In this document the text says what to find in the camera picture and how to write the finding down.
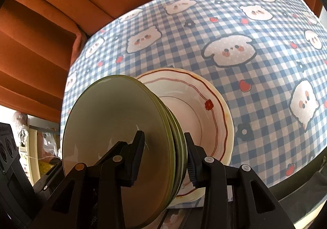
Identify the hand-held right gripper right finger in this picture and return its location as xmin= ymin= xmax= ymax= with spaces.
xmin=184 ymin=132 xmax=294 ymax=229

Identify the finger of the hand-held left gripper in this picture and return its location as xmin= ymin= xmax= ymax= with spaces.
xmin=33 ymin=161 xmax=64 ymax=200

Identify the yellow package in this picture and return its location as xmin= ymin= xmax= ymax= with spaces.
xmin=38 ymin=161 xmax=55 ymax=176

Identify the scalloped yellow floral plate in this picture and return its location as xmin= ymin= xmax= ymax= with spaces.
xmin=135 ymin=68 xmax=234 ymax=208

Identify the blue checked printed tablecloth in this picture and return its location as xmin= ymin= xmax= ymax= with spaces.
xmin=60 ymin=0 xmax=327 ymax=186

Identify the clear plastic bag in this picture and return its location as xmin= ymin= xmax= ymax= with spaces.
xmin=14 ymin=111 xmax=30 ymax=143

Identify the orange curtain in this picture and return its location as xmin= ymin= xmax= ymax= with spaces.
xmin=0 ymin=0 xmax=322 ymax=122

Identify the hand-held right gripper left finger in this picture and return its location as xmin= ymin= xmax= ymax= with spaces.
xmin=36 ymin=130 xmax=145 ymax=229

